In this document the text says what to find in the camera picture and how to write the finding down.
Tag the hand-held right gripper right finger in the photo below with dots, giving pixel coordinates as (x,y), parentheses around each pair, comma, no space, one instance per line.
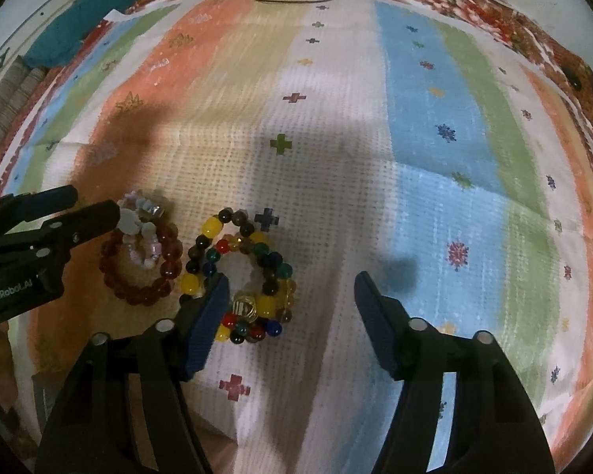
(375,326)

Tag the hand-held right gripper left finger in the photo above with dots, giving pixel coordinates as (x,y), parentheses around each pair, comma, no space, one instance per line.
(207,328)

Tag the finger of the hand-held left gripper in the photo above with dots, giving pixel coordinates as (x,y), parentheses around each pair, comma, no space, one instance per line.
(96,217)
(39,202)

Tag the grey striped mattress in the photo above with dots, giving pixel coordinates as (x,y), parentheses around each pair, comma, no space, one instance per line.
(5,113)

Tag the white panel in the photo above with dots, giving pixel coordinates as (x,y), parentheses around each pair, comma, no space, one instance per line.
(24,19)

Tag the teal cloth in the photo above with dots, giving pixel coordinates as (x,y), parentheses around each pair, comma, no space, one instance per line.
(79,19)

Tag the striped pastel cloth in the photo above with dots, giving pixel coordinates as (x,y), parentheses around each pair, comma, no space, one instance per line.
(326,133)

